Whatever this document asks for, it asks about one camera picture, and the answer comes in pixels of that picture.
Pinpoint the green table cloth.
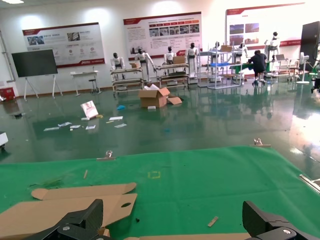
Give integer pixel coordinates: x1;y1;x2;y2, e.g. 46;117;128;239
0;145;320;240

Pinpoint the red white wall poster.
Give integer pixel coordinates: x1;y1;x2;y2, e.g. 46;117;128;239
122;11;203;61
21;21;106;69
225;2;307;51

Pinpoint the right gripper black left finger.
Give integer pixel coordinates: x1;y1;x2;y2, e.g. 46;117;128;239
23;199;111;240

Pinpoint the white standing fan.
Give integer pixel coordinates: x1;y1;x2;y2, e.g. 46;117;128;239
296;51;311;85

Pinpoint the green topped work table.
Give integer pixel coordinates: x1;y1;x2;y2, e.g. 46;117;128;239
229;61;272;81

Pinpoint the red storage box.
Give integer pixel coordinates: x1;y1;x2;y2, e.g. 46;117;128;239
0;86;16;101

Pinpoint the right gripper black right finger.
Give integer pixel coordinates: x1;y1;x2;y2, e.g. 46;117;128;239
242;200;320;240

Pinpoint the small white desk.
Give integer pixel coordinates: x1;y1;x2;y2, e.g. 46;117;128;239
70;70;100;97

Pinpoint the white cart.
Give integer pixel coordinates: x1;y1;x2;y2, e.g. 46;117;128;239
0;131;9;151

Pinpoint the large open cardboard box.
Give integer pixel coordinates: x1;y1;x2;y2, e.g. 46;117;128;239
138;84;185;109

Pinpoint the tall black cabinet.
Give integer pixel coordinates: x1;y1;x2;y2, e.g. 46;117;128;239
299;21;320;73

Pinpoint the low metal work rack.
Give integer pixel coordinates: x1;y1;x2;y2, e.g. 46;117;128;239
155;63;190;90
110;66;145;94

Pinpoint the white black humanoid robot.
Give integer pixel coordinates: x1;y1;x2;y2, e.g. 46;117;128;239
209;41;224;83
234;42;248;63
110;52;126;80
163;46;178;76
186;42;200;85
134;47;156;83
264;31;281;62

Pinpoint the seated person black shirt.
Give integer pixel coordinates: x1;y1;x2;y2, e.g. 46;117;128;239
248;49;268;86

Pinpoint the empty open cardboard box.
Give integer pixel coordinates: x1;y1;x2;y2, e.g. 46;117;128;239
0;182;138;240

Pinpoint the pink white product box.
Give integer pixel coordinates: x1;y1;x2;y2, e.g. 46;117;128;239
80;100;100;119

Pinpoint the black display on white stand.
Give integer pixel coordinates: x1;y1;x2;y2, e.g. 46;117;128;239
11;49;64;101

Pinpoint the tall white shelf rack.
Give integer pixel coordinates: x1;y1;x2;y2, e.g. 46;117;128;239
196;43;244;90

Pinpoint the grey robot at room edge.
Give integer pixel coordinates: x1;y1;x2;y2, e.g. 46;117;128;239
310;62;320;94

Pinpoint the silver binder clip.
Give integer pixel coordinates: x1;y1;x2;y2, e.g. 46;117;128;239
249;137;272;148
96;150;116;161

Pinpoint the black round stool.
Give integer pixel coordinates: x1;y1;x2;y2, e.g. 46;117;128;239
88;78;103;95

